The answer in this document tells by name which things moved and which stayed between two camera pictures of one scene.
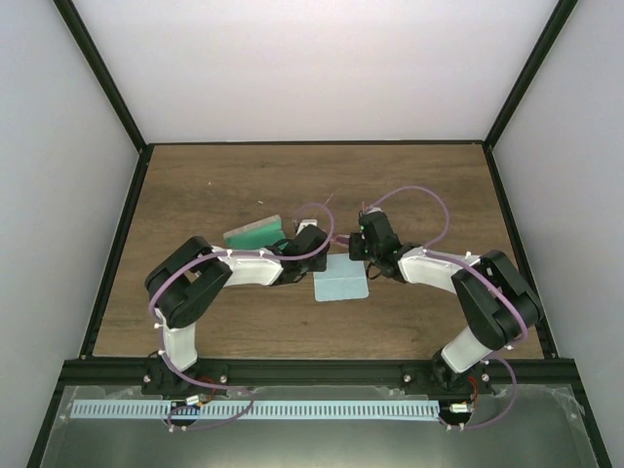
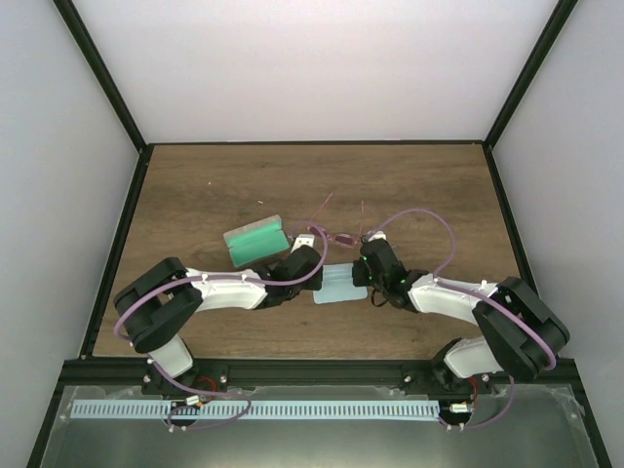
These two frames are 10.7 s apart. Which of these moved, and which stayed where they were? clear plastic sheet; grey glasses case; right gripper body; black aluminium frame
Moved: right gripper body
Stayed: black aluminium frame; grey glasses case; clear plastic sheet
